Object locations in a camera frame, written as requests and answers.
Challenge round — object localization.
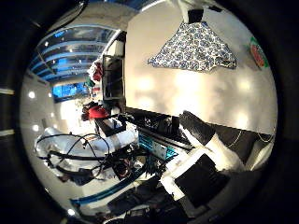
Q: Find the blue patterned cloth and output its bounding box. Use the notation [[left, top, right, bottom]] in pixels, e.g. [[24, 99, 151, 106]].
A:
[[147, 21, 237, 73]]

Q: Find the teal box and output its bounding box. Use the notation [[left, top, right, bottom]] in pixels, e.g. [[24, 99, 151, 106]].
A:
[[138, 132, 179, 161]]

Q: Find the person in red shirt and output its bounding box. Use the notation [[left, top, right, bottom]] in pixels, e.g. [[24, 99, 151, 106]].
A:
[[80, 104, 110, 122]]

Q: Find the black shelf rack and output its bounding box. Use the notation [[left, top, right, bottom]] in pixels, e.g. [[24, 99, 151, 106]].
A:
[[101, 54, 126, 108]]

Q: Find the green and red round object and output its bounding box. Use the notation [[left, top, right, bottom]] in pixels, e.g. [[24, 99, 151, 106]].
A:
[[248, 36, 271, 70]]

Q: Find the red item on shelf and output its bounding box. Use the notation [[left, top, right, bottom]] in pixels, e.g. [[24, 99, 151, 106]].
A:
[[92, 62, 105, 82]]

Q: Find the black cable bundle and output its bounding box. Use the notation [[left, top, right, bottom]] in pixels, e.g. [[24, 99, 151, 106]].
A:
[[35, 133, 111, 180]]

